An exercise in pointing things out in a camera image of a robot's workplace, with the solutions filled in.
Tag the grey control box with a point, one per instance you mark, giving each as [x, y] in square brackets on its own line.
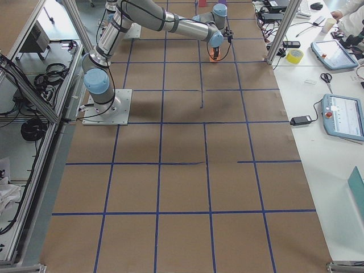
[36, 42]

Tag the person hand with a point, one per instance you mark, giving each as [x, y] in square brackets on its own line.
[337, 15]

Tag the aluminium frame post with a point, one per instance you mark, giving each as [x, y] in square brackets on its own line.
[282, 30]

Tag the far teach pendant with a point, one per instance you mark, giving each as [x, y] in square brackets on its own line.
[333, 55]

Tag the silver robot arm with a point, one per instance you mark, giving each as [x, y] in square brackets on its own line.
[126, 20]

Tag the black remote handset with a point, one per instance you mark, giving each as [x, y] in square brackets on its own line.
[291, 44]

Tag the paper cup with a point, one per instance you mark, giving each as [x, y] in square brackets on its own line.
[329, 23]

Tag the teal folder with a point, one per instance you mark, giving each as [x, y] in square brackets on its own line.
[355, 183]

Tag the black scissors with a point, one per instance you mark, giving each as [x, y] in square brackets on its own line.
[327, 77]

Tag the yellow tape roll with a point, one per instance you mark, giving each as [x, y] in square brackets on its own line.
[294, 56]

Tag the orange foam cube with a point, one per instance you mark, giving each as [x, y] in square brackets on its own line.
[211, 57]

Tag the teach pendant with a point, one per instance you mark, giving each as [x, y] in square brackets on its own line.
[342, 116]
[333, 55]

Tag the red foam cube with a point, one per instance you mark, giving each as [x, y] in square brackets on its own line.
[202, 3]

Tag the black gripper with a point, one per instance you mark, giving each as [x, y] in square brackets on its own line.
[215, 48]

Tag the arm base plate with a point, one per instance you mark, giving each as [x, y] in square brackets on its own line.
[118, 114]
[134, 32]

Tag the black power adapter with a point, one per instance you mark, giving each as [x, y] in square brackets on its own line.
[300, 120]

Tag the near teach pendant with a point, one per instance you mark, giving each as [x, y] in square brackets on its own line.
[342, 116]

